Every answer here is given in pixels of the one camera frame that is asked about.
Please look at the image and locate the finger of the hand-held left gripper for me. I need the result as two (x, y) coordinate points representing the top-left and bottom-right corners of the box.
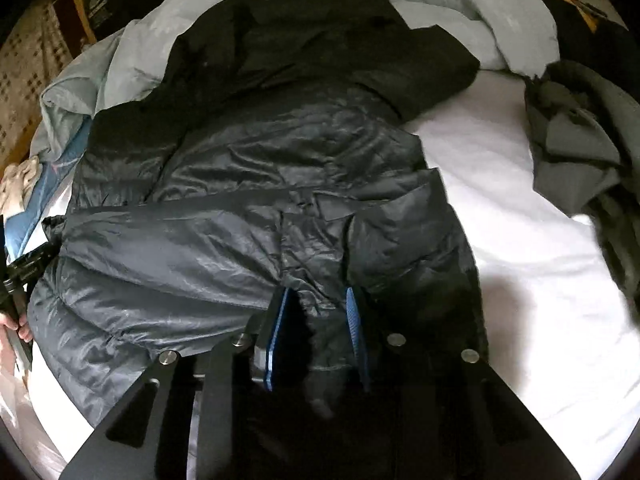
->
(42, 215), (68, 248)

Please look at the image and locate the patterned quilt curtain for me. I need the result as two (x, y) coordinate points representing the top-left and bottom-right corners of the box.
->
(0, 2), (76, 171)

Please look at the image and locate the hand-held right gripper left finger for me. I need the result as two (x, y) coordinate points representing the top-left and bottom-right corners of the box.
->
(57, 287), (306, 480)

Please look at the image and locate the grey green garment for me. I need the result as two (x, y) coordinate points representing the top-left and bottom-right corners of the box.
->
(522, 60), (640, 311)

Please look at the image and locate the person's left hand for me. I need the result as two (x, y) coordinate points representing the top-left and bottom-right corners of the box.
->
(0, 310), (33, 361)

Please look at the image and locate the beige cloth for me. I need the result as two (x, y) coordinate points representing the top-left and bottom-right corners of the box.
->
(0, 157), (43, 216)

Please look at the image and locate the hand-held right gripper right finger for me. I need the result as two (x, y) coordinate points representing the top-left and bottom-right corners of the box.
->
(345, 285), (583, 480)

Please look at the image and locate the light blue duvet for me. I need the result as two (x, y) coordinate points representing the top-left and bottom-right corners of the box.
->
(30, 0), (561, 181)

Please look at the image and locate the black puffer jacket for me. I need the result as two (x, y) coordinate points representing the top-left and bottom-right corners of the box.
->
(27, 0), (488, 431)

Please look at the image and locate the black bag by headboard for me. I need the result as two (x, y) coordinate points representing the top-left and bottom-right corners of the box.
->
(52, 0), (176, 46)

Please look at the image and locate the black cloth pile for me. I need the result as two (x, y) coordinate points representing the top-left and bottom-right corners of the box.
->
(542, 0), (640, 96)

